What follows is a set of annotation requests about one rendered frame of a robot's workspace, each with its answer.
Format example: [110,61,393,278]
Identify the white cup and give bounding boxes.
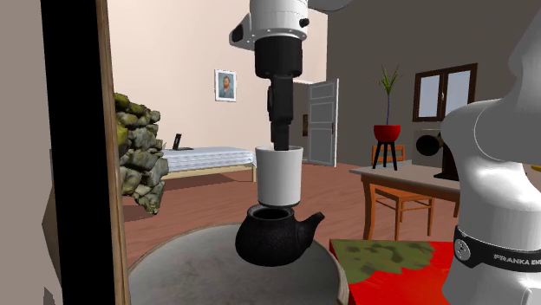
[255,145,305,209]

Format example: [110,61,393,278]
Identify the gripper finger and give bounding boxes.
[266,76,295,153]

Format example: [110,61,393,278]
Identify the black panel with wooden frame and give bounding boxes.
[40,0,130,305]

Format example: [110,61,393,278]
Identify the wooden table with grey top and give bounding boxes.
[349,62,462,243]

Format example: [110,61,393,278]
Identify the white door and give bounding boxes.
[307,77,341,168]

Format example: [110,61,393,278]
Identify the dark-framed window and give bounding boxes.
[412,62,479,124]

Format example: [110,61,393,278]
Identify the mossy rock pile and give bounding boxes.
[113,92,171,216]

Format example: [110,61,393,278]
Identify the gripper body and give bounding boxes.
[254,36,304,80]

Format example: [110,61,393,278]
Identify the black teapot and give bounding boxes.
[234,204,327,268]

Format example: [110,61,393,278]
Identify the framed portrait wall picture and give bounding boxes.
[213,68,238,103]

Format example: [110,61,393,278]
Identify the bed with pale cover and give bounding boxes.
[160,133,258,183]

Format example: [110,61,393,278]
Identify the wooden chair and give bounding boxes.
[371,144,436,243]

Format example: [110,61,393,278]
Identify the round grey table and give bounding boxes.
[127,223,350,305]

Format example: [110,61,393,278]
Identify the grey washing machine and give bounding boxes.
[411,127,446,168]

